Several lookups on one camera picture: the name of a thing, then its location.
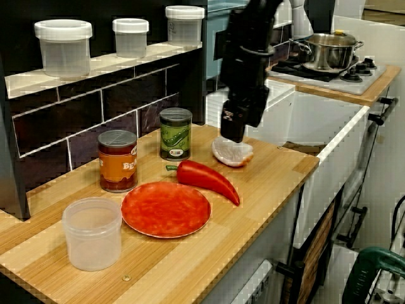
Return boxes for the small white lidded jar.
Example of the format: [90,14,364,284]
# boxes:
[112,18,149,59]

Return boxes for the red toy chili pepper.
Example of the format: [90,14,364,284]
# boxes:
[165,160,241,207]

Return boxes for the green peas toy can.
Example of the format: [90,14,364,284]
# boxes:
[159,107,193,162]

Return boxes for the large white lidded jar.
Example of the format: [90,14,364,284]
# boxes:
[34,19,93,78]

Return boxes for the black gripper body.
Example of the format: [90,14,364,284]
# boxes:
[220,47,275,107]

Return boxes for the grey dishwasher panel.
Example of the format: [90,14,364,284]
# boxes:
[230,259,275,304]

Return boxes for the white tapered post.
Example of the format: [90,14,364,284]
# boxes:
[290,0,315,41]

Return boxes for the red round plate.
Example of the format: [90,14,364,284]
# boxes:
[120,181,212,239]

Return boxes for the black tiled backsplash shelf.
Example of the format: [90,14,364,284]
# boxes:
[4,42,206,194]

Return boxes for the grey toy stove hob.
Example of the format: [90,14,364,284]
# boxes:
[265,56,387,95]

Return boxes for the thick black cable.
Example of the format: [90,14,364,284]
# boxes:
[390,195,405,250]

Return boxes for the dark grey upright panel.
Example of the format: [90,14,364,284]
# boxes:
[0,50,32,222]

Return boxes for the orange beans toy can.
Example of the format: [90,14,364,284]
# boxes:
[97,129,139,193]

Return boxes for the teal box with black window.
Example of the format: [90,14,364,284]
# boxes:
[204,0,251,82]

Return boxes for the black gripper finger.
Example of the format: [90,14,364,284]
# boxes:
[246,87,270,128]
[220,101,247,143]

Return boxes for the white toy sink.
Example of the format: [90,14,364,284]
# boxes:
[205,79,371,159]

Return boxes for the steel lid yellow knob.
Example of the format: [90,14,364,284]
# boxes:
[305,29,358,47]

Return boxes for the medium white lidded jar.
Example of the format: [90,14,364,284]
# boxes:
[165,5,206,48]

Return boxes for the clear lidless plastic jar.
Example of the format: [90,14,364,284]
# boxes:
[61,196,123,272]

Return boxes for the stainless steel pot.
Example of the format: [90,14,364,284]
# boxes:
[288,33,365,71]

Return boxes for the white toy kitchen cabinet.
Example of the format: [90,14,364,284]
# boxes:
[202,85,405,304]

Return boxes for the wood panel black frame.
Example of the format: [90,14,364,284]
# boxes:
[278,186,344,304]

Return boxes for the black bar handle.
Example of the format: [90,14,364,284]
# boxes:
[275,262,305,281]
[337,206,368,249]
[368,97,399,126]

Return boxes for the green handled tool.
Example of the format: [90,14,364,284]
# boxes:
[341,246,405,304]

